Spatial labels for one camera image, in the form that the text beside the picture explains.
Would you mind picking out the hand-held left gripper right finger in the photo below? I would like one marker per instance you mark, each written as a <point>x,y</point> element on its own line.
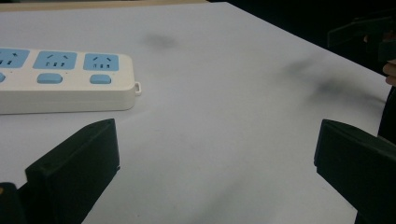
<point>358,161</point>

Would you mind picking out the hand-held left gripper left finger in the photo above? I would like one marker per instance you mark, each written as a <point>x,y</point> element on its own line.
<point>74,168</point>

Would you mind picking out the white and blue power strip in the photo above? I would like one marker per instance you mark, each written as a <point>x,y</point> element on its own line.
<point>65,85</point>

